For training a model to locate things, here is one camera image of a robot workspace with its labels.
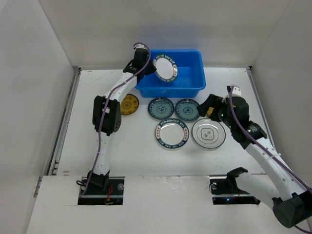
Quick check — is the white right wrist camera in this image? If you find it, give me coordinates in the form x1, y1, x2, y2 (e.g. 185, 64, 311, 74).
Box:
227, 85, 242, 97

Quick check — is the blue floral plate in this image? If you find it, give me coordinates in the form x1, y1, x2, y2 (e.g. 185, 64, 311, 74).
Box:
175, 98, 199, 121
148, 97, 175, 120

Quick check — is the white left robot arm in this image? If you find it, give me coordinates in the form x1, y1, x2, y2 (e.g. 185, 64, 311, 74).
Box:
85, 42, 156, 193

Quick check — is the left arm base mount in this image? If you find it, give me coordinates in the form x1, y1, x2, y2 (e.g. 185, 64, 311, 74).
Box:
78, 177, 125, 206

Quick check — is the white plate green lettered rim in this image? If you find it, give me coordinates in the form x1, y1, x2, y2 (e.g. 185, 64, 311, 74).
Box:
153, 54, 178, 82

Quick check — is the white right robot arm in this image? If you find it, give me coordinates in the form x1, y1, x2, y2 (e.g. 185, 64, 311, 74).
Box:
197, 94, 312, 228

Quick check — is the white plate grey emblem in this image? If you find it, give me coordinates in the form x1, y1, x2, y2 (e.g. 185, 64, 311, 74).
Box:
192, 118, 226, 149

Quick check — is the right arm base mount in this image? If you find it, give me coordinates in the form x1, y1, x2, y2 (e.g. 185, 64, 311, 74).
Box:
209, 175, 261, 205

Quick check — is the metal table edge rail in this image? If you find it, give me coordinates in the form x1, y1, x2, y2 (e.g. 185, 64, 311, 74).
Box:
33, 66, 81, 198

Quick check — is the right metal edge rail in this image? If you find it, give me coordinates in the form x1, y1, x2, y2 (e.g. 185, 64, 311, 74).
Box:
246, 67, 275, 148

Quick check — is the yellow patterned plate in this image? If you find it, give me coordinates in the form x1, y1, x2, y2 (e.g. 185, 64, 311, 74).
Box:
120, 94, 139, 116

